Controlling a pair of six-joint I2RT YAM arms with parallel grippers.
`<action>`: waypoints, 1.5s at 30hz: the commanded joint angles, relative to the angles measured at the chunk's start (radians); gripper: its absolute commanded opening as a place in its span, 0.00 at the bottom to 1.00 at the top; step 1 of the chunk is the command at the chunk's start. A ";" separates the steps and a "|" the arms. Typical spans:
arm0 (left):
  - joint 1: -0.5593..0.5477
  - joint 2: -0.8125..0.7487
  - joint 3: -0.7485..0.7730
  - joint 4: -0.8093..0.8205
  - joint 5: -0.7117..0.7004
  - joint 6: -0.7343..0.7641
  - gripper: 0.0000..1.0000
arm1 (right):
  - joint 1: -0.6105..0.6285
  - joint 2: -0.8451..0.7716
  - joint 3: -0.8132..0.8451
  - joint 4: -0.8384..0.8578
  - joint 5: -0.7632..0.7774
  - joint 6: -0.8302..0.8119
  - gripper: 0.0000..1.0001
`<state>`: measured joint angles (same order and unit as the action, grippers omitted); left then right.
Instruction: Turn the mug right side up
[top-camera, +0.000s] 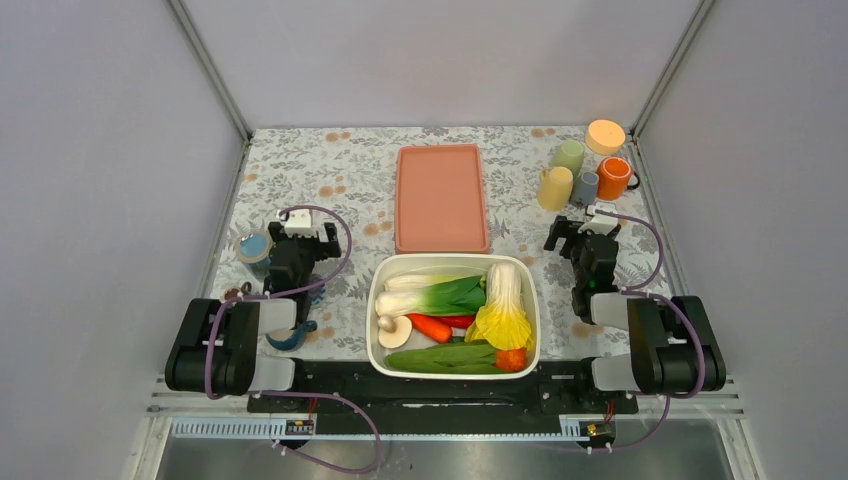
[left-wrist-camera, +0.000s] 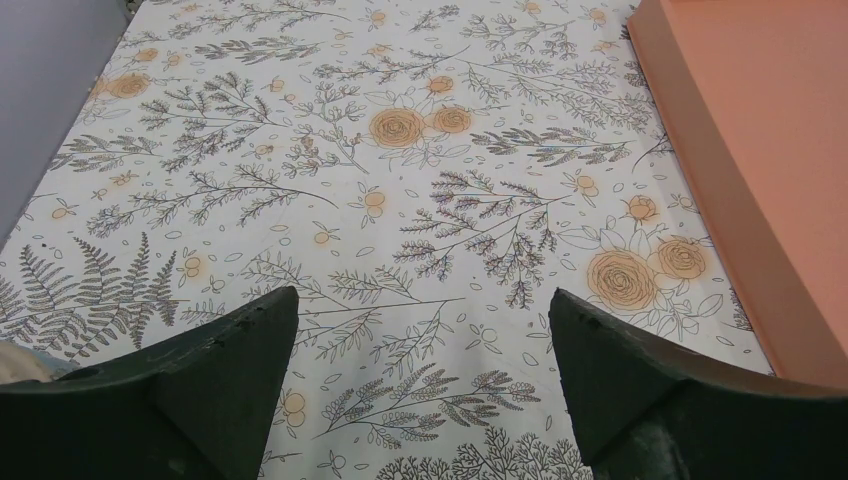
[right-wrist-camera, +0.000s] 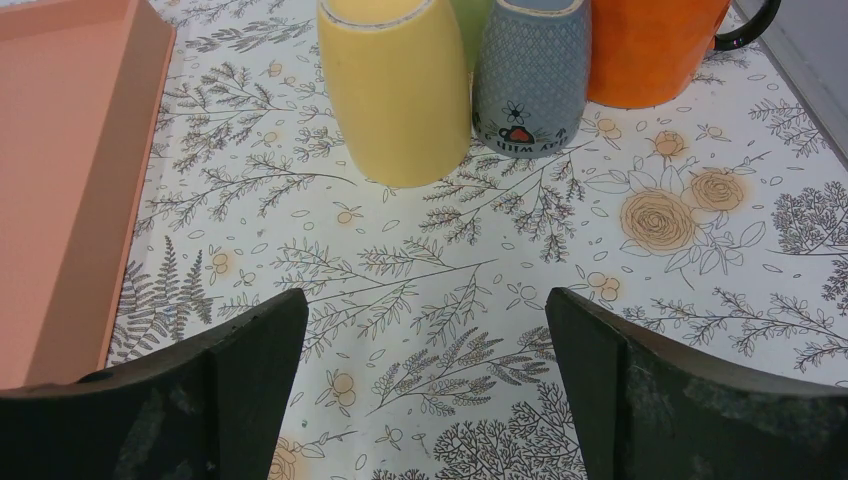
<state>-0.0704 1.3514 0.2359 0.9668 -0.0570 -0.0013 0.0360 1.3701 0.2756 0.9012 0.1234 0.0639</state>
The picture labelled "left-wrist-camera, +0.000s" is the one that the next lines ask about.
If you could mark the floral patterned table cloth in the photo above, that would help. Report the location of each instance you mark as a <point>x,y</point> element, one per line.
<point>425,174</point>

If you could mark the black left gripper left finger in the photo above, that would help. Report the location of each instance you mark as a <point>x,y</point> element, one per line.
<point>198,405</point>

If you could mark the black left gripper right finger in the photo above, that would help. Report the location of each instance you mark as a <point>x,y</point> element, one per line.
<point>643,407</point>

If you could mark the salmon pink plastic tray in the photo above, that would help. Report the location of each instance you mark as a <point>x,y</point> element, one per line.
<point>753,95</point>

